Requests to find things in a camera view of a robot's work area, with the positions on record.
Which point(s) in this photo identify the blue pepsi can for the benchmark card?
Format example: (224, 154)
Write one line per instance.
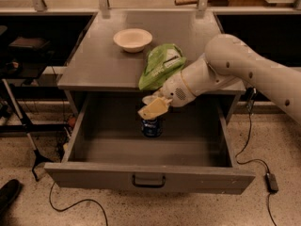
(151, 128)

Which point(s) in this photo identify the grey cabinet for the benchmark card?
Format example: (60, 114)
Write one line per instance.
(99, 64)

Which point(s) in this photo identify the white bowl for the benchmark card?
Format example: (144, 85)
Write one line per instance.
(132, 40)

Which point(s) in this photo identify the open grey top drawer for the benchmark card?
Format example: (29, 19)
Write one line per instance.
(107, 148)

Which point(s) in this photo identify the green chip bag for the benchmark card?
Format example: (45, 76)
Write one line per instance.
(162, 62)

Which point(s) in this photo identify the black power adapter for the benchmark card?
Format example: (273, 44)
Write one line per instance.
(271, 182)

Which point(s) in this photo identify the black tripod stand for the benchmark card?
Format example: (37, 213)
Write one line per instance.
(26, 124)

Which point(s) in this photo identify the wooden stick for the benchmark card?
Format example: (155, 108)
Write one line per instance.
(185, 2)

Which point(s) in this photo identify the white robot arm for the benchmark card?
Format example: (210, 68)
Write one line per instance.
(226, 59)

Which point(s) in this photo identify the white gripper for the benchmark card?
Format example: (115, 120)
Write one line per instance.
(174, 90)

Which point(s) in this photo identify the black shoe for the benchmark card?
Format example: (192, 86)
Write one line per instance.
(8, 193)

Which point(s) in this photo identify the dark box on shelf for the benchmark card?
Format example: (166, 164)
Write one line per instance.
(33, 44)

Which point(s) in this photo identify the black drawer handle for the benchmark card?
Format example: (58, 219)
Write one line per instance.
(148, 182)

